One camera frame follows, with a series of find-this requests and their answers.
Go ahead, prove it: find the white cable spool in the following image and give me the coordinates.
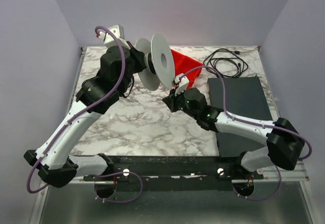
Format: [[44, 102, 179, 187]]
[[135, 33, 175, 91]]

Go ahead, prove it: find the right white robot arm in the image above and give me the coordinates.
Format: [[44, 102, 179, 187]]
[[162, 88, 305, 173]]

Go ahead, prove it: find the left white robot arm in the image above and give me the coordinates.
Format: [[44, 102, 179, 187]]
[[24, 46, 146, 188]]

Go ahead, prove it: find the red plastic bin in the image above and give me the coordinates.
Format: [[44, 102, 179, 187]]
[[171, 49, 202, 89]]

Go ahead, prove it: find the dark grey mat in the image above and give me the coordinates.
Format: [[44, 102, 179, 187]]
[[207, 75, 293, 158]]

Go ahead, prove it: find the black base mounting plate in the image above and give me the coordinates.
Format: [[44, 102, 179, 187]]
[[83, 156, 263, 191]]

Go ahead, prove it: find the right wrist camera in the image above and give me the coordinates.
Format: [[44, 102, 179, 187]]
[[173, 73, 189, 95]]

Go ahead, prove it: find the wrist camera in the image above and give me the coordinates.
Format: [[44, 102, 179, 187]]
[[173, 73, 189, 95], [95, 24, 130, 49]]

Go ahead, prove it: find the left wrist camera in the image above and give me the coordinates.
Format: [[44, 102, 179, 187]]
[[95, 24, 130, 49]]

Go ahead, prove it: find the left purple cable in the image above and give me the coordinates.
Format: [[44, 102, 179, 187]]
[[26, 25, 126, 193]]

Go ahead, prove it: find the purple cable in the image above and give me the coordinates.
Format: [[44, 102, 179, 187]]
[[26, 25, 126, 193], [174, 65, 313, 201]]

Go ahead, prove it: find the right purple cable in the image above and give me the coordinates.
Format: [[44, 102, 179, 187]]
[[174, 65, 313, 201]]

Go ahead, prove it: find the black coiled cable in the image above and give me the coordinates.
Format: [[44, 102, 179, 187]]
[[203, 47, 249, 78]]

